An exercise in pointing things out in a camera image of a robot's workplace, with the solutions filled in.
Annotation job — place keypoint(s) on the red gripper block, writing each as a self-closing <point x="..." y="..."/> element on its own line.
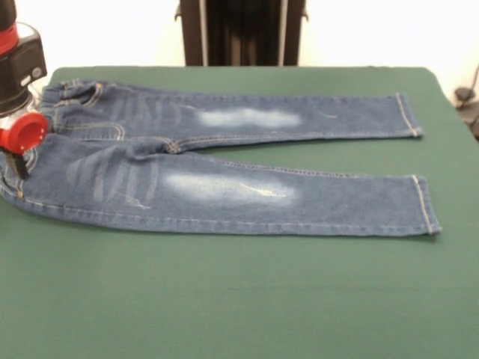
<point x="24" y="134"/>

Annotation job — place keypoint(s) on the blue denim jeans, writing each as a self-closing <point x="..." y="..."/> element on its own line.
<point x="262" y="179"/>

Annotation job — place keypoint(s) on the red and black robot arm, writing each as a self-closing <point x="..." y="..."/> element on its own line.
<point x="18" y="67"/>

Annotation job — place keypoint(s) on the dark green table cloth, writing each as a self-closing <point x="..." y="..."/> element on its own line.
<point x="224" y="299"/>

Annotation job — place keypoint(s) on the black round stand base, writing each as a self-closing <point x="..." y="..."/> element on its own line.
<point x="464" y="93"/>

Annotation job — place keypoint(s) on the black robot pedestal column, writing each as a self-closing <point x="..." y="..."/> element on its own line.
<point x="243" y="30"/>

